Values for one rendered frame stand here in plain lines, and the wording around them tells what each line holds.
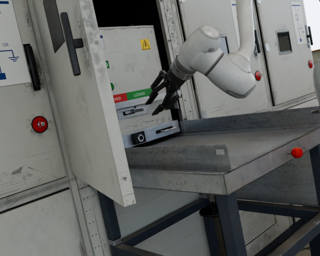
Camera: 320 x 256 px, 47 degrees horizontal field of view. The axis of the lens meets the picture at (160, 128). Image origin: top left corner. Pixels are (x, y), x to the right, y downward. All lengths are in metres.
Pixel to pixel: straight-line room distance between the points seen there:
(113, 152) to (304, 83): 2.14
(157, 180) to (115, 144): 0.32
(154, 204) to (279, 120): 0.65
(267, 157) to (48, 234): 0.79
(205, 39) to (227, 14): 0.93
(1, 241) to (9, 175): 0.21
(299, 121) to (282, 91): 1.09
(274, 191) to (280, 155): 0.48
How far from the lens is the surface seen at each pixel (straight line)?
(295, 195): 1.57
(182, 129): 1.82
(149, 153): 1.16
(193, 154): 1.02
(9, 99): 1.33
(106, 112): 0.82
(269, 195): 1.63
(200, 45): 1.26
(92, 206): 1.49
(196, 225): 1.88
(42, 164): 1.36
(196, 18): 1.97
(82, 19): 0.84
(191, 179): 1.01
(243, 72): 1.30
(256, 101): 2.27
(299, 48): 2.81
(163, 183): 1.10
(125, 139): 1.60
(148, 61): 1.76
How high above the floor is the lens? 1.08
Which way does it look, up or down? 6 degrees down
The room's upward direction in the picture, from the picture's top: 12 degrees counter-clockwise
